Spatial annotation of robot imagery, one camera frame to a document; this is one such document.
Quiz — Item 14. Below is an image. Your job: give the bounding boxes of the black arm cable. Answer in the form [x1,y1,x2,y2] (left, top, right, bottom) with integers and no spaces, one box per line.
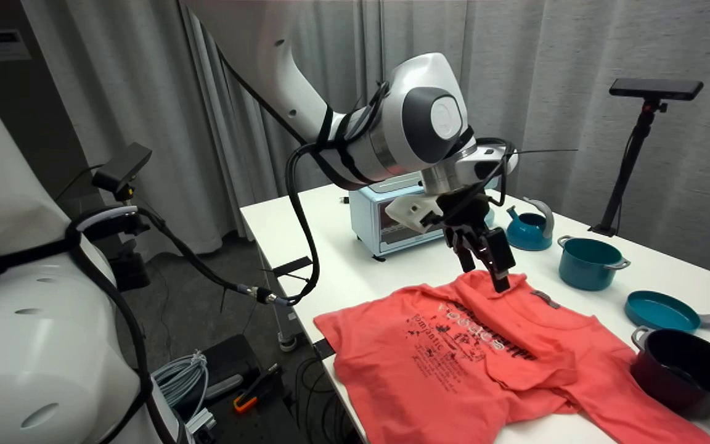
[130,77,399,307]

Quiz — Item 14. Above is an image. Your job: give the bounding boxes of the orange handled tool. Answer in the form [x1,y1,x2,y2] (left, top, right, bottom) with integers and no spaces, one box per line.
[231,360,287,413]

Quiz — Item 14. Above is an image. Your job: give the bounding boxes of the black stereo camera bar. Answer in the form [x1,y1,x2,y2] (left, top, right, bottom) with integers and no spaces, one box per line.
[609,77,707,103]

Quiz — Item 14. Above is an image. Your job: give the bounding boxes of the black camera stand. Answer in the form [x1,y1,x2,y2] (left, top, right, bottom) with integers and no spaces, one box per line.
[588,96,672,238]

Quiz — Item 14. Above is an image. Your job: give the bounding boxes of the small teal bowl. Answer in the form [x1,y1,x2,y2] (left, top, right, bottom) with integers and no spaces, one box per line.
[504,195,558,254]

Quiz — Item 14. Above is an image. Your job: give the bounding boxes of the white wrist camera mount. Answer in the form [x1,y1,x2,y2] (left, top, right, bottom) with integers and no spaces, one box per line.
[382,195,450,234]

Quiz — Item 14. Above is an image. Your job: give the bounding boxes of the grey cable bundle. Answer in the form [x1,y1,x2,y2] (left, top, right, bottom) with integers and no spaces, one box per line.
[150,350,218,439]

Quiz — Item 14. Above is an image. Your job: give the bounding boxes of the teal toy pot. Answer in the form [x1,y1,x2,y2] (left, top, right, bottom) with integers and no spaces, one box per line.
[554,234,633,294]

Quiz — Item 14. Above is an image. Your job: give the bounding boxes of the light blue toaster oven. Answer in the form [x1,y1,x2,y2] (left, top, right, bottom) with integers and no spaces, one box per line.
[347,170,457,262]

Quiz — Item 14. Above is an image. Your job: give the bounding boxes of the coral red printed sweatshirt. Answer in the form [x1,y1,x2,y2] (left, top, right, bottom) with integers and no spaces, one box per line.
[314,269,710,444]

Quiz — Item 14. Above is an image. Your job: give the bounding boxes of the thick black hose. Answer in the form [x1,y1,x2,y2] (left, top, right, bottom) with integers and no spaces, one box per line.
[63,218,167,444]

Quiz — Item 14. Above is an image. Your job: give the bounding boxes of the black pot with grey handle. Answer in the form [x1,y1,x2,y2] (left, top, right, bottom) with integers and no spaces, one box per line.
[628,325,710,421]

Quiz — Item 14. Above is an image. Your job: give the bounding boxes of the small black side camera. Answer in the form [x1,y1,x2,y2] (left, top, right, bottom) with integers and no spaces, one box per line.
[88,142,155,205]

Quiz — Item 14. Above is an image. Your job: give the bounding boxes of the black floor box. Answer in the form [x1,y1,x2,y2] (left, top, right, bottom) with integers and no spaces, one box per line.
[202,332,264,397]

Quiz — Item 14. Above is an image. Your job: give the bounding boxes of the grey curtain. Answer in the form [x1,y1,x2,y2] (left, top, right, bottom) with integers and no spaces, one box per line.
[21,0,710,285]

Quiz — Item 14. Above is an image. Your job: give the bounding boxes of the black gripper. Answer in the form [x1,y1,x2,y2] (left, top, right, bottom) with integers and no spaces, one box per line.
[437,183,515,296]

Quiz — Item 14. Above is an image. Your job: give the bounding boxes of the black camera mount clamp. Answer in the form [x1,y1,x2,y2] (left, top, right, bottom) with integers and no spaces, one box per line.
[68,202,153,290]

